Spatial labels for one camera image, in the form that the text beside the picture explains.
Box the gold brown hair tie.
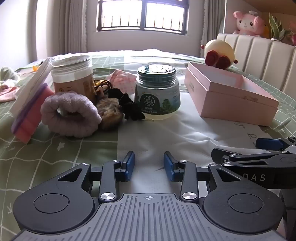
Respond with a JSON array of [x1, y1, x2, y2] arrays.
[[93, 79, 112, 99]]

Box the grey curtain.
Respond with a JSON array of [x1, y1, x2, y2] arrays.
[[201, 0, 226, 56], [37, 0, 88, 57]]

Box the brown furry scrunchie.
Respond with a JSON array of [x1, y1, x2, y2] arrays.
[[95, 97, 123, 130]]

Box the green leafy plant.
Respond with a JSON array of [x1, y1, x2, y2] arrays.
[[268, 13, 290, 42]]

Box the glass jar with green label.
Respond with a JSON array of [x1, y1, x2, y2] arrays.
[[135, 65, 181, 120]]

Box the pink cardboard box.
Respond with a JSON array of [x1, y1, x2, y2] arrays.
[[184, 61, 280, 127]]

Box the plastic jar with brown label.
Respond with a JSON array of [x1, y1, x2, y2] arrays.
[[50, 55, 96, 106]]

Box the black scrunchie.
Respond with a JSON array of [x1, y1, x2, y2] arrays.
[[107, 88, 146, 121]]

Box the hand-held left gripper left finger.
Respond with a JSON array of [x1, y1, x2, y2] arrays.
[[57, 151, 136, 202]]

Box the pink white cloth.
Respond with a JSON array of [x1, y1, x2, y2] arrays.
[[108, 69, 137, 95]]

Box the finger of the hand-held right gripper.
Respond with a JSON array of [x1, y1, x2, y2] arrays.
[[255, 137, 296, 151], [211, 148, 285, 166]]

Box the white cotton pad packet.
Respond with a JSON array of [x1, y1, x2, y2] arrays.
[[9, 57, 54, 121]]

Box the purple fluffy headband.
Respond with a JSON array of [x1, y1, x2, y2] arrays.
[[40, 91, 102, 139]]

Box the pink plush toy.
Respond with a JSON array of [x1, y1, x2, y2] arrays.
[[232, 10, 269, 37]]

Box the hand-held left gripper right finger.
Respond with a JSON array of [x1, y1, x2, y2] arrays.
[[163, 151, 235, 202]]

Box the pale white plush toy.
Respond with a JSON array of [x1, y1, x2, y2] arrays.
[[0, 67, 22, 87]]

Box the pink crumpled cloth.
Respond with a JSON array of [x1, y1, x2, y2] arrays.
[[0, 85, 22, 104]]

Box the cream padded headboard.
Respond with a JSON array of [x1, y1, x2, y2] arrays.
[[216, 33, 296, 93]]

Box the barred window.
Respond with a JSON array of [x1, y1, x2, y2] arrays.
[[95, 0, 189, 36]]

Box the pink purple sponge stack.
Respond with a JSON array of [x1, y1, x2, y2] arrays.
[[11, 83, 55, 143]]

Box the cream round plush red feet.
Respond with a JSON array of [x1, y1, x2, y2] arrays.
[[201, 39, 238, 70]]

